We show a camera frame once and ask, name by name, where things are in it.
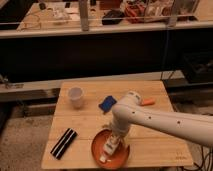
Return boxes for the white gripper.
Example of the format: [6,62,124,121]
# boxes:
[102,122,131,144]

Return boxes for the white plastic bottle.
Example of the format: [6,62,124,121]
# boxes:
[99,136,120,163]

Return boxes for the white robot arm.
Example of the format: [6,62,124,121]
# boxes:
[110,91,213,147]

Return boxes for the orange ceramic bowl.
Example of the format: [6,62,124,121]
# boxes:
[91,129,130,170]

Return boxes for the blue sponge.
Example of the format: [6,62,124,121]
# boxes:
[98,96,117,113]

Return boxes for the orange carrot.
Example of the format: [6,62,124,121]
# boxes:
[141,99,155,106]

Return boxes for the black striped rectangular block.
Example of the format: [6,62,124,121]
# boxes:
[50,128,77,160]

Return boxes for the white cup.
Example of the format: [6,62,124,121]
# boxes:
[68,87,83,109]

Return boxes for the black crate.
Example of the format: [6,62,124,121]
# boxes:
[181,52,213,83]

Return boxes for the black bag on bench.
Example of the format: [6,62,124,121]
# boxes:
[102,10,124,25]

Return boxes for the red cloth on bench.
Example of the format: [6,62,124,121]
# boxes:
[124,4,145,23]

